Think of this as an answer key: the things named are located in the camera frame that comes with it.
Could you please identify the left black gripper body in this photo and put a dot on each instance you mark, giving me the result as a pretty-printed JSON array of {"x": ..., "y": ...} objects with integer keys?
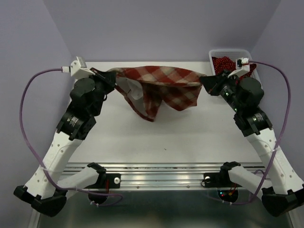
[{"x": 102, "y": 86}]

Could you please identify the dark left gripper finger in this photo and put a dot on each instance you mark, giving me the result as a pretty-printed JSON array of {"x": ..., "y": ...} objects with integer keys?
[
  {"x": 99, "y": 72},
  {"x": 111, "y": 81}
]

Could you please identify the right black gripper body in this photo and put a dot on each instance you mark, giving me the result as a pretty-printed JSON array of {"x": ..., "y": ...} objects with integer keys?
[{"x": 226, "y": 86}]

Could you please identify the red white polka-dot skirt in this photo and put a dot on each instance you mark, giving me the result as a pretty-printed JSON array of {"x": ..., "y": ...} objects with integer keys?
[{"x": 225, "y": 63}]

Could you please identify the red beige plaid skirt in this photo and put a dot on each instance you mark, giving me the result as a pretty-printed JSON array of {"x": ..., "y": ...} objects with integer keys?
[{"x": 145, "y": 88}]

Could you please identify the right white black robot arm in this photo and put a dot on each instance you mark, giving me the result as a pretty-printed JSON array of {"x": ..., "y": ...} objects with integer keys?
[{"x": 283, "y": 191}]

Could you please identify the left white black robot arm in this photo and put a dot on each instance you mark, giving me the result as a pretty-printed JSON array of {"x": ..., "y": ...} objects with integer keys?
[{"x": 45, "y": 192}]

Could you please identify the white perforated plastic basket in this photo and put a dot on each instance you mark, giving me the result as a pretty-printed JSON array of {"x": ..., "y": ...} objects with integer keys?
[{"x": 233, "y": 54}]

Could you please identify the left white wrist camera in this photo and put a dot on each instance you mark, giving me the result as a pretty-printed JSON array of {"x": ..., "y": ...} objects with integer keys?
[{"x": 79, "y": 70}]

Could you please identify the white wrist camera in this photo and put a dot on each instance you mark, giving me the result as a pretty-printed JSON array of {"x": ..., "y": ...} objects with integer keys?
[
  {"x": 79, "y": 70},
  {"x": 242, "y": 67}
]

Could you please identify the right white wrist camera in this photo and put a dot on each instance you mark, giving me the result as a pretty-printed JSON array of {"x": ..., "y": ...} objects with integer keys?
[{"x": 242, "y": 67}]

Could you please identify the aluminium mounting rail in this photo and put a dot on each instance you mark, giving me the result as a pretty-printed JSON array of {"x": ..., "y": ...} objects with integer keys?
[{"x": 161, "y": 176}]

